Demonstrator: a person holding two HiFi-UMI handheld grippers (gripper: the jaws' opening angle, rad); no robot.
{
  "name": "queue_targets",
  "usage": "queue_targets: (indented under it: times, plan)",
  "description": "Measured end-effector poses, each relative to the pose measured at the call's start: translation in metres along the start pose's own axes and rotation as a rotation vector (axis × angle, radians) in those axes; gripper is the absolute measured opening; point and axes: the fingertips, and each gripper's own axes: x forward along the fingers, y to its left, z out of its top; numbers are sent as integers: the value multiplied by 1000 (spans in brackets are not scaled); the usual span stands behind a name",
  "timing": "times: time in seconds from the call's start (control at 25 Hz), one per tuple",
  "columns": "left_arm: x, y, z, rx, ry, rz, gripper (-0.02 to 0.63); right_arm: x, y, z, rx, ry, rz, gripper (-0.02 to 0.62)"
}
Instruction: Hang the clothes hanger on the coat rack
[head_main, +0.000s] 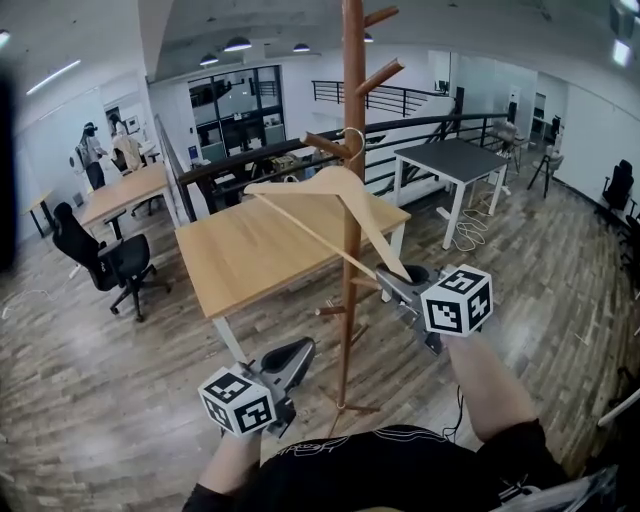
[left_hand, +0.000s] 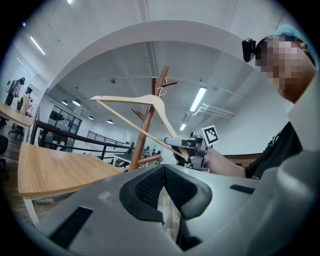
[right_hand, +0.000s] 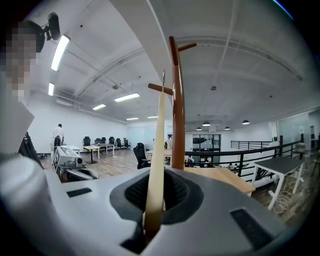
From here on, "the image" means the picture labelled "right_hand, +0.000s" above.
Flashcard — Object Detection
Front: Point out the row of black desk chairs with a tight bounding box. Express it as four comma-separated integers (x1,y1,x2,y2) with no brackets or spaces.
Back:
83,136,132,151

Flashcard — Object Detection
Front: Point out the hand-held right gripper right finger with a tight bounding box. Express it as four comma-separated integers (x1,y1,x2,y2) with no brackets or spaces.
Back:
141,167,294,256

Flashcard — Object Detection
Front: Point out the yellow-top small table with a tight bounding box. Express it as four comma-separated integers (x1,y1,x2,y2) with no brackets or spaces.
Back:
83,145,101,165

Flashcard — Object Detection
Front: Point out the black office chair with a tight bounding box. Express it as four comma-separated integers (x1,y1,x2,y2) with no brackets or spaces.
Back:
133,142,152,170

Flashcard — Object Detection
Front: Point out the brown wooden coat rack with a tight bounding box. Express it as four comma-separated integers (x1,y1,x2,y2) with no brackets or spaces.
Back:
147,36,198,171

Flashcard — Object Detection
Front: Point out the light wooden table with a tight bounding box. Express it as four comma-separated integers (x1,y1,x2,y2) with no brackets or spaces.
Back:
184,166,256,197

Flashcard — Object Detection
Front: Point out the black-top table with white legs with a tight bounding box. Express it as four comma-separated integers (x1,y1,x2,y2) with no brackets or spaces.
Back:
251,156,305,211

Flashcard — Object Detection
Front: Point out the white low table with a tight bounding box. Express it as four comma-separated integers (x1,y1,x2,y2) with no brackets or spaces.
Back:
62,144,82,156

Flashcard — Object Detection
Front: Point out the person's head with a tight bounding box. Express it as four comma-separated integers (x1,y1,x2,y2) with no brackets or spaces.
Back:
0,19,45,103

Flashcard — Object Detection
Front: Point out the black metal railing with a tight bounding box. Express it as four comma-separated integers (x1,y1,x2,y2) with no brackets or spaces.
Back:
184,140,305,181

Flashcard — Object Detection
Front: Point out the black head-worn camera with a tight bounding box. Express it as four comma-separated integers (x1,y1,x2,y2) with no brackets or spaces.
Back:
41,12,62,42

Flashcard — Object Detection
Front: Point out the white cable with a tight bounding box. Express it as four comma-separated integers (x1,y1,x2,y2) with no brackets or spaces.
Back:
268,188,292,214

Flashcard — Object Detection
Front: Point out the long grey-top desk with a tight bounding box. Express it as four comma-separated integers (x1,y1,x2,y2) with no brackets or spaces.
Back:
92,142,116,157

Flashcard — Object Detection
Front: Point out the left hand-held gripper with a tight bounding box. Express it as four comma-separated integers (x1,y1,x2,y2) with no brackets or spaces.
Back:
51,146,100,182

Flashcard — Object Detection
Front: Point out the person's white shirt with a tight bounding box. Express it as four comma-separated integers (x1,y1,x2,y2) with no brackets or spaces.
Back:
0,99,36,155

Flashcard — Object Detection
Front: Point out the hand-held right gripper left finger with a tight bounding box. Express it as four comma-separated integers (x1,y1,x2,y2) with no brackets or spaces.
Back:
44,167,151,256

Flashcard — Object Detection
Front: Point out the cream clothes hanger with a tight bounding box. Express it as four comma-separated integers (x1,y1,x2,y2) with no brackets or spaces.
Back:
143,70,167,245

